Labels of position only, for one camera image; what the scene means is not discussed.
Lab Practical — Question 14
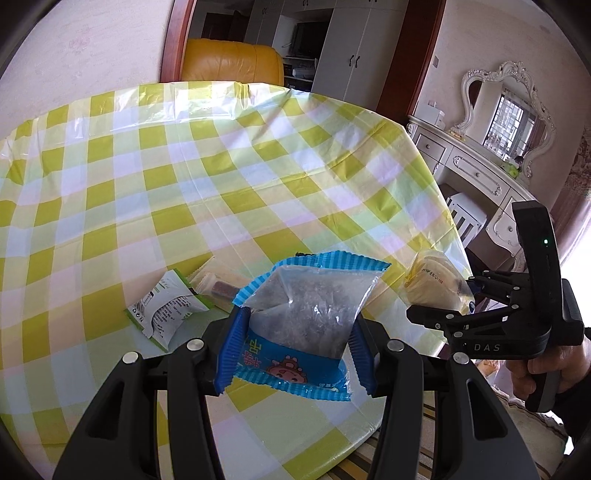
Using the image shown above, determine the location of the round bread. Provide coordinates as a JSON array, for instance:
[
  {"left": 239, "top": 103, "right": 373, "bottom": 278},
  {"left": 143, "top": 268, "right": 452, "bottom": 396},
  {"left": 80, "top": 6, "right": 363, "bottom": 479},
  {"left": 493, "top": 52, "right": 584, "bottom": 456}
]
[{"left": 400, "top": 250, "right": 476, "bottom": 315}]

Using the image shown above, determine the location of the blue dark snack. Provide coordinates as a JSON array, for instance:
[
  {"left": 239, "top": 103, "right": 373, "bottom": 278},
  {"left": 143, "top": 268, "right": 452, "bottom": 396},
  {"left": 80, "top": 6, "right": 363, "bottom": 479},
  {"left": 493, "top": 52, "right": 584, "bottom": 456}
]
[{"left": 213, "top": 250, "right": 390, "bottom": 402}]

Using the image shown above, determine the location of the person's right hand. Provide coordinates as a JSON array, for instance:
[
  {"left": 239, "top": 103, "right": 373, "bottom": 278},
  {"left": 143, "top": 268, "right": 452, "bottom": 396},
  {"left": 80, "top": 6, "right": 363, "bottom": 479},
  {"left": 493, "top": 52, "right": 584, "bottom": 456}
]
[{"left": 506, "top": 338, "right": 590, "bottom": 400}]

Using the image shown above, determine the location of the white slatted stool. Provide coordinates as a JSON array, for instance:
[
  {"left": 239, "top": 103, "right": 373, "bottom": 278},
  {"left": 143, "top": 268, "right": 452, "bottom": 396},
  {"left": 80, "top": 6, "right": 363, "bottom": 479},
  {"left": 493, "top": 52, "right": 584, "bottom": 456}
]
[{"left": 447, "top": 193, "right": 488, "bottom": 247}]

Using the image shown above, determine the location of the white green snack packet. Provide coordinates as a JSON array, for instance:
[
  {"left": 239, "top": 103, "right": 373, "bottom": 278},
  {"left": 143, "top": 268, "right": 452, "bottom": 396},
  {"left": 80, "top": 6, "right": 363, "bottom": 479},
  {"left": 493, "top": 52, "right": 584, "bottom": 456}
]
[{"left": 124, "top": 269, "right": 213, "bottom": 352}]

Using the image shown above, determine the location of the ornate white dressing table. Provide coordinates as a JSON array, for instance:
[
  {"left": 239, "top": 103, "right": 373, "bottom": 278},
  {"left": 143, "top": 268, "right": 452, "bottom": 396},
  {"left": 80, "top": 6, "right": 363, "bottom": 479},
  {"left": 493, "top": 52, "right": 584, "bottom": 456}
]
[{"left": 407, "top": 116, "right": 534, "bottom": 272}]

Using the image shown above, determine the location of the clear packet brown snack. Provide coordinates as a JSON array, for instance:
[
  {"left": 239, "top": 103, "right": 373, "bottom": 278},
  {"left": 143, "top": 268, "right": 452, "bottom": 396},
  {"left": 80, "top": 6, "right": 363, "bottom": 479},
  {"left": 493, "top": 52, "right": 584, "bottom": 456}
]
[{"left": 188, "top": 257, "right": 250, "bottom": 313}]

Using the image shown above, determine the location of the ornate white mirror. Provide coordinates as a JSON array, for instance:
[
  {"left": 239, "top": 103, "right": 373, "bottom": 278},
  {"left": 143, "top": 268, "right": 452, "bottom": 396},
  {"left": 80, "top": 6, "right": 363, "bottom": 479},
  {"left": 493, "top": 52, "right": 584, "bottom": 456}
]
[{"left": 449, "top": 60, "right": 556, "bottom": 182}]

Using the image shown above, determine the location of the white box on dresser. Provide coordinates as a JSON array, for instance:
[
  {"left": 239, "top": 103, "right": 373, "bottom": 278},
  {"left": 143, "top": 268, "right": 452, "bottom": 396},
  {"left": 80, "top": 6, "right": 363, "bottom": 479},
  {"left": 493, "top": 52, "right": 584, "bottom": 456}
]
[{"left": 415, "top": 103, "right": 446, "bottom": 130}]

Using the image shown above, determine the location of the white wardrobe cabinet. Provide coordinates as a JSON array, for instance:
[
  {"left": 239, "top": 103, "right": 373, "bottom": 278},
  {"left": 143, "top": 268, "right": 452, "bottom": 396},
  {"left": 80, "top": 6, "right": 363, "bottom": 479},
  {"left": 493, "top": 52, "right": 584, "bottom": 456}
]
[{"left": 310, "top": 0, "right": 410, "bottom": 112}]

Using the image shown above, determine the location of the yellow leather armchair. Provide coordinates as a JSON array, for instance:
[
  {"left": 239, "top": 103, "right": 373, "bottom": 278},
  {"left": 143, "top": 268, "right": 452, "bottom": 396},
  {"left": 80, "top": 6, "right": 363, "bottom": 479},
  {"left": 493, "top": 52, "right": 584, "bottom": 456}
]
[{"left": 180, "top": 38, "right": 284, "bottom": 86}]

